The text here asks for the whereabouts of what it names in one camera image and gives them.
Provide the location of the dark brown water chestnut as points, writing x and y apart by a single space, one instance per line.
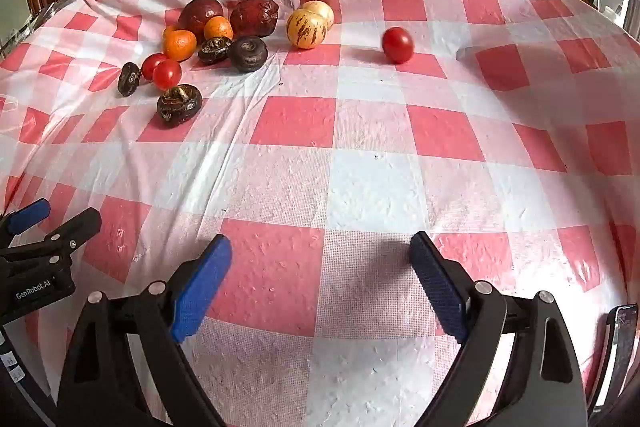
129 79
248 54
214 50
179 105

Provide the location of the dark red apple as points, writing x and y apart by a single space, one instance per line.
200 13

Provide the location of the red white checkered tablecloth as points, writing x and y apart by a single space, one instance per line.
350 182

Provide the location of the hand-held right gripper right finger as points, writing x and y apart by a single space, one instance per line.
440 292

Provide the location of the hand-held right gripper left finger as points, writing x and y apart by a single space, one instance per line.
200 292

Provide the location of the orange mandarin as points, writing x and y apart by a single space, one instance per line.
179 47
219 28
168 29

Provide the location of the yellow striped pepino melon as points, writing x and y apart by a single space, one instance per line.
306 31
324 10

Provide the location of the wrinkled dark red fruit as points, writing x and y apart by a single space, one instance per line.
255 17

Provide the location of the red tomato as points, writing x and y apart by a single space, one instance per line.
150 63
167 74
398 45

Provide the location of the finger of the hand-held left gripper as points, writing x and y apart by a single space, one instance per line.
30 213
75 233

